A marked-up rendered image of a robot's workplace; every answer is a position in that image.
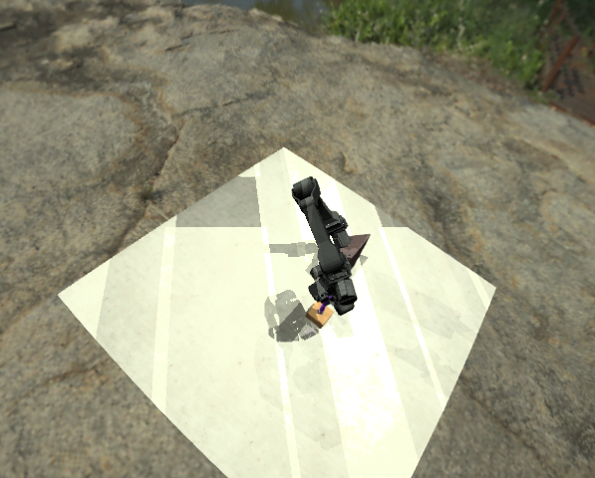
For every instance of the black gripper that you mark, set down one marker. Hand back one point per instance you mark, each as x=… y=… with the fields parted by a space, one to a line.
x=341 y=309

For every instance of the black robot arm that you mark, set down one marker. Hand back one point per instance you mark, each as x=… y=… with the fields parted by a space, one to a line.
x=324 y=223

